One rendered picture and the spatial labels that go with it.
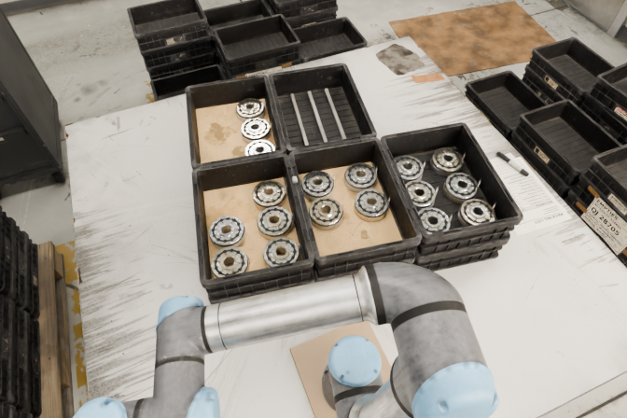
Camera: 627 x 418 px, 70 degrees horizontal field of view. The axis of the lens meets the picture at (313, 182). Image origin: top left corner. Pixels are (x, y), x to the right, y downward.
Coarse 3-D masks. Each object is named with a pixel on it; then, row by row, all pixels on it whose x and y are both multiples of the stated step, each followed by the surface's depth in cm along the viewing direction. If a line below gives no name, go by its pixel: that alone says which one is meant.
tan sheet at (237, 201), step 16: (208, 192) 145; (224, 192) 145; (240, 192) 145; (208, 208) 141; (224, 208) 141; (240, 208) 141; (256, 208) 141; (288, 208) 140; (208, 224) 137; (256, 224) 137; (208, 240) 134; (256, 240) 133; (256, 256) 130
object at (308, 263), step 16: (240, 160) 140; (256, 160) 140; (288, 160) 139; (192, 176) 136; (288, 176) 136; (304, 224) 125; (304, 240) 122; (256, 272) 116; (272, 272) 117; (208, 288) 116
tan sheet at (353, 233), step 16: (336, 176) 148; (336, 192) 144; (352, 192) 144; (352, 208) 140; (352, 224) 137; (368, 224) 137; (384, 224) 136; (320, 240) 133; (336, 240) 133; (352, 240) 133; (368, 240) 133; (384, 240) 133
